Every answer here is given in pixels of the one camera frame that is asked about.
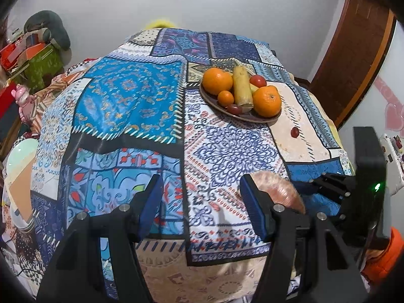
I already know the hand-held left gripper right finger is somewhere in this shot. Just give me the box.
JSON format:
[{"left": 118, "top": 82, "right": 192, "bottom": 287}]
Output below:
[{"left": 240, "top": 173, "right": 370, "bottom": 303}]

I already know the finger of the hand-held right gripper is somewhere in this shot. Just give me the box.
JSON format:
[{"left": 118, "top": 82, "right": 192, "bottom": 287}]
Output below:
[
  {"left": 293, "top": 173, "right": 352, "bottom": 205},
  {"left": 316, "top": 200, "right": 351, "bottom": 228}
]

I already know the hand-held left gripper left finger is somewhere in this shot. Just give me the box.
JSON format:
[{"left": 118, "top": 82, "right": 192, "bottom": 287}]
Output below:
[{"left": 36, "top": 173, "right": 165, "bottom": 303}]

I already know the peeled pomelo segment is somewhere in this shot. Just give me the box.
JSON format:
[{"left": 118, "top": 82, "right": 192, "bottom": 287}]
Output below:
[{"left": 251, "top": 171, "right": 306, "bottom": 214}]

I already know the dark round plate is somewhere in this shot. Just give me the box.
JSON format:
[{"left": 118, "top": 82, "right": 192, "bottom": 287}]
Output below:
[{"left": 199, "top": 80, "right": 282, "bottom": 124}]

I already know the large orange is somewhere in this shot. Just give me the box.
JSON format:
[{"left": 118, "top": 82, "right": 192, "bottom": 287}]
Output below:
[
  {"left": 252, "top": 86, "right": 282, "bottom": 118},
  {"left": 202, "top": 67, "right": 233, "bottom": 96}
]

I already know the small orange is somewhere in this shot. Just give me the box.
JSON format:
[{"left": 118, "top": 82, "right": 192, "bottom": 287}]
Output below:
[{"left": 218, "top": 90, "right": 235, "bottom": 107}]

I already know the red tomato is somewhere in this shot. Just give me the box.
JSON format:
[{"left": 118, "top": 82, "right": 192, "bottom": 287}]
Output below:
[{"left": 249, "top": 74, "right": 267, "bottom": 88}]

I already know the person's right forearm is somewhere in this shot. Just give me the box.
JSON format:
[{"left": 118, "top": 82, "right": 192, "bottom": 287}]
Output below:
[{"left": 360, "top": 225, "right": 404, "bottom": 288}]

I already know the white printed box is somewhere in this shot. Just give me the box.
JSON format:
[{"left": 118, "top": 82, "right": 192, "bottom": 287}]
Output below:
[{"left": 379, "top": 133, "right": 404, "bottom": 197}]

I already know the beige patterned blanket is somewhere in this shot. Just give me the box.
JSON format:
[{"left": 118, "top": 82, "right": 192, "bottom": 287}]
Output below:
[{"left": 133, "top": 240, "right": 285, "bottom": 303}]

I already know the blue patchwork tablecloth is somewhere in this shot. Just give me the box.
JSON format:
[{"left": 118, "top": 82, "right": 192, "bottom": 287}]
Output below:
[{"left": 30, "top": 27, "right": 354, "bottom": 267}]

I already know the brown wooden door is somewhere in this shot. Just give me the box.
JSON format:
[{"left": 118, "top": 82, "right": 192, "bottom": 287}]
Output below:
[{"left": 308, "top": 0, "right": 397, "bottom": 127}]

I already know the pale green round plate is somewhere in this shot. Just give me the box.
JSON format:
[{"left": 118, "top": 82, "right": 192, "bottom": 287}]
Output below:
[{"left": 5, "top": 139, "right": 40, "bottom": 178}]

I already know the orange striped blanket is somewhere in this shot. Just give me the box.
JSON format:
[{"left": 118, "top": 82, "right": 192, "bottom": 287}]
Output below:
[{"left": 32, "top": 63, "right": 95, "bottom": 133}]

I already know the pink toy figure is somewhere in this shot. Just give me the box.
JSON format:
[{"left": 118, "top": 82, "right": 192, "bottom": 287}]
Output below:
[{"left": 11, "top": 85, "right": 35, "bottom": 122}]

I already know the red box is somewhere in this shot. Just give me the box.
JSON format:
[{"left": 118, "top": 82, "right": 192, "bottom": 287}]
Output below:
[{"left": 0, "top": 84, "right": 19, "bottom": 133}]

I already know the green cardboard box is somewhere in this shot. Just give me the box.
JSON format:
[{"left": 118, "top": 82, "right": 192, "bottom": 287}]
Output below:
[{"left": 22, "top": 42, "right": 65, "bottom": 92}]

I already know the pile of red bags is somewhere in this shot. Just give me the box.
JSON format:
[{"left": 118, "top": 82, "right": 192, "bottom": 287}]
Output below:
[{"left": 0, "top": 36, "right": 41, "bottom": 70}]

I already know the grey plush toy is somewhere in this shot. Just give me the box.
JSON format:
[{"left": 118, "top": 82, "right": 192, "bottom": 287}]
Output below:
[{"left": 23, "top": 10, "right": 71, "bottom": 51}]

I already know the yellow ring cushion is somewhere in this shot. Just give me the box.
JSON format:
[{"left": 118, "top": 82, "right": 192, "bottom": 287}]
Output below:
[{"left": 143, "top": 19, "right": 176, "bottom": 30}]

